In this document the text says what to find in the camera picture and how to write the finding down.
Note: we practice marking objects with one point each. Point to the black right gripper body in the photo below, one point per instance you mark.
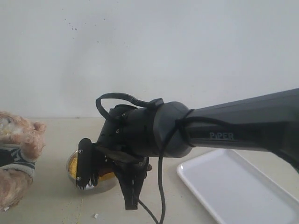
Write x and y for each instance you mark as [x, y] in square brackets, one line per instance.
[133, 134]

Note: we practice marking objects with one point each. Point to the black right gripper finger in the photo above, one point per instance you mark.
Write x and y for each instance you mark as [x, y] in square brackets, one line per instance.
[131, 177]

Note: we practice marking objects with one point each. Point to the teddy bear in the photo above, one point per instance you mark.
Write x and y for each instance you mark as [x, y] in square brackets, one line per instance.
[21, 144]

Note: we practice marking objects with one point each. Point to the dark wooden spoon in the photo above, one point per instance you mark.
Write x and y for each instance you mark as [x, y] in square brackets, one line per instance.
[106, 173]

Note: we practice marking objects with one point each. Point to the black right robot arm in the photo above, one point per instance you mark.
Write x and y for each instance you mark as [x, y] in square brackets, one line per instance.
[265, 123]

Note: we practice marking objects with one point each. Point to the steel bowl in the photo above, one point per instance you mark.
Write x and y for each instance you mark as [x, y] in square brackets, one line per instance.
[101, 186]

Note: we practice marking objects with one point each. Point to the yellow millet grains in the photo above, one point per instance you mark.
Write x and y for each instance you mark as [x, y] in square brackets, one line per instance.
[72, 169]

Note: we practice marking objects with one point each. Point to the white rectangular plastic tray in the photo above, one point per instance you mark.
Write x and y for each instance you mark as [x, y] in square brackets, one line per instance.
[234, 191]

